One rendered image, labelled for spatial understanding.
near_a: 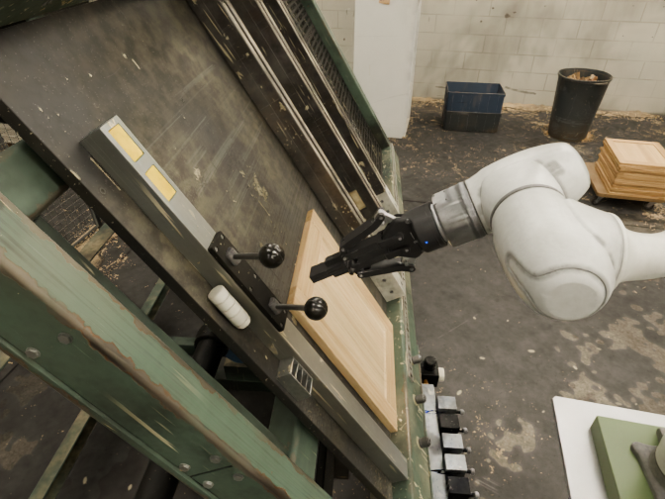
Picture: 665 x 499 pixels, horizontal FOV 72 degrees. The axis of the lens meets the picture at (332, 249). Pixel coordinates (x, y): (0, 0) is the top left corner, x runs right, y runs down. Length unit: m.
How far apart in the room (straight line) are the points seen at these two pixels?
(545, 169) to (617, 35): 5.87
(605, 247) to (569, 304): 0.08
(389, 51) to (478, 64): 1.74
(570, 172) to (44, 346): 0.66
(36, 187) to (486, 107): 5.02
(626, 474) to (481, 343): 1.43
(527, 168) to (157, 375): 0.53
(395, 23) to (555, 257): 4.40
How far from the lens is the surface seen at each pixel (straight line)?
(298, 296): 0.96
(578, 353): 2.91
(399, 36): 4.87
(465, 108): 5.39
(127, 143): 0.71
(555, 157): 0.70
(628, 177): 4.30
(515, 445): 2.41
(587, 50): 6.49
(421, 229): 0.71
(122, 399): 0.60
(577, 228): 0.57
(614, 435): 1.54
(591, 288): 0.54
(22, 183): 0.67
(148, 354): 0.57
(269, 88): 1.24
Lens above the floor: 1.94
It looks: 36 degrees down
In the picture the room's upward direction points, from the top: straight up
